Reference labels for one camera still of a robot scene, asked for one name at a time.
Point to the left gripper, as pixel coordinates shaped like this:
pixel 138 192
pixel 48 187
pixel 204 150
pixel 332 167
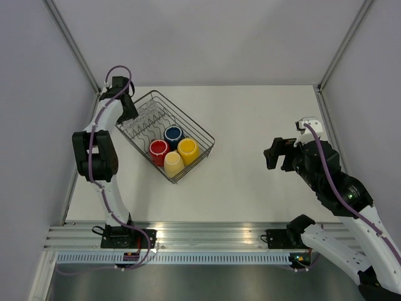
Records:
pixel 131 115

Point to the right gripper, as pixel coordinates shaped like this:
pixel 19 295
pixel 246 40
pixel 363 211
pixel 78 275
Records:
pixel 280 146

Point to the clear glass cup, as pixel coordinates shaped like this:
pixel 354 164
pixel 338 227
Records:
pixel 146 117
pixel 131 127
pixel 150 107

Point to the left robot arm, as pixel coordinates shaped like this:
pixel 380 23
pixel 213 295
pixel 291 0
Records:
pixel 95 155

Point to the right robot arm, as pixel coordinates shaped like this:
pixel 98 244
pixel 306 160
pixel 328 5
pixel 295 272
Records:
pixel 376 271

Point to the red mug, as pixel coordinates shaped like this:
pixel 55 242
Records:
pixel 158 149

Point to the blue mug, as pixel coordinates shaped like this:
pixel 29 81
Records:
pixel 173 135

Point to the pale yellow mug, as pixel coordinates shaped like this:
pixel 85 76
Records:
pixel 173 164

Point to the wire dish rack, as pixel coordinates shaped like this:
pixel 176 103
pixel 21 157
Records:
pixel 168 114

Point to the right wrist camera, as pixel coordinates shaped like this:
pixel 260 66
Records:
pixel 304 125

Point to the right frame post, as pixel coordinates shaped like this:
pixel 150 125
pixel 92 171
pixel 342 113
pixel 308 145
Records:
pixel 347 39

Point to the frame post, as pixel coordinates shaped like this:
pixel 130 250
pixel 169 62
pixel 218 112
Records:
pixel 347 39
pixel 71 43

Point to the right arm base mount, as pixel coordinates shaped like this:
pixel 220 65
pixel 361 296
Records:
pixel 278 239

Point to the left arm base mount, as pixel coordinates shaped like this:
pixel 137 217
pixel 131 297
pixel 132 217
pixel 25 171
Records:
pixel 119 237

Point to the left frame post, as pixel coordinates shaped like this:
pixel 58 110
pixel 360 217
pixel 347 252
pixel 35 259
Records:
pixel 71 43

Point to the white slotted cable duct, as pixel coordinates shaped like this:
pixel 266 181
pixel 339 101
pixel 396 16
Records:
pixel 219 258

